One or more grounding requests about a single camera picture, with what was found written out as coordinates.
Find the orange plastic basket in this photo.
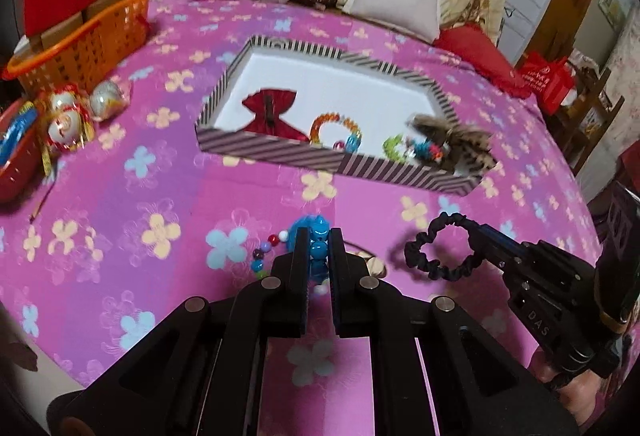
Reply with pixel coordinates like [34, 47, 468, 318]
[2, 0, 157, 95]

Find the round glossy ball ornament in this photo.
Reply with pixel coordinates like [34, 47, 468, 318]
[90, 79, 124, 122]

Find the orange bead bracelet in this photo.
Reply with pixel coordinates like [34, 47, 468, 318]
[309, 112, 364, 153]

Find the thin wooden stick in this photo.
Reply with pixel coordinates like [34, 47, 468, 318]
[29, 185, 57, 223]

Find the green bead bracelet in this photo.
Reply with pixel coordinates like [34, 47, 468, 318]
[382, 134, 416, 162]

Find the framed wall picture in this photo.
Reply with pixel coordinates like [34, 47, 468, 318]
[597, 0, 627, 30]

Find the striped cardboard box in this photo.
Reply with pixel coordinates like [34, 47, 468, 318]
[195, 36, 494, 197]

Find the pink flower-print bedsheet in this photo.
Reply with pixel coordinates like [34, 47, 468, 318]
[0, 0, 607, 436]

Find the black scrunchie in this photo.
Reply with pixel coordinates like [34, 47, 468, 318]
[403, 212, 484, 285]

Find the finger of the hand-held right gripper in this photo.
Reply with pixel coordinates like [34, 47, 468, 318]
[472, 242, 517, 273]
[467, 222, 531, 253]

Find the small lucky cat figurine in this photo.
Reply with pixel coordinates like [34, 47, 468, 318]
[47, 83, 82, 115]

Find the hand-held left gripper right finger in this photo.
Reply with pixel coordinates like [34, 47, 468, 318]
[327, 227, 581, 436]

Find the blue snack packet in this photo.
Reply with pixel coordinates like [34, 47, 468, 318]
[0, 108, 39, 167]

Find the thin hair tie beige charm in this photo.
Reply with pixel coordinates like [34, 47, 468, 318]
[342, 241, 389, 280]

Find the wooden chair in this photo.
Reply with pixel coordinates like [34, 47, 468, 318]
[549, 60, 627, 177]

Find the red hair bow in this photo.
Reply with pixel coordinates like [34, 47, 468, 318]
[242, 88, 311, 143]

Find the person's right hand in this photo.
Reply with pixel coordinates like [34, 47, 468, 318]
[531, 350, 626, 432]

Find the red bowl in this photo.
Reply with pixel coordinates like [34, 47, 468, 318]
[0, 97, 45, 205]

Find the blue bead bracelet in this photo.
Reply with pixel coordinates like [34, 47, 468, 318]
[248, 214, 334, 295]

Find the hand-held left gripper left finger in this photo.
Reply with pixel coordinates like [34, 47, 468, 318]
[47, 227, 312, 436]

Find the red cushion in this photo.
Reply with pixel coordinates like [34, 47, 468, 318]
[434, 24, 532, 97]

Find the red shopping bag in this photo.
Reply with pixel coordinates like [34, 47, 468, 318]
[516, 50, 577, 115]

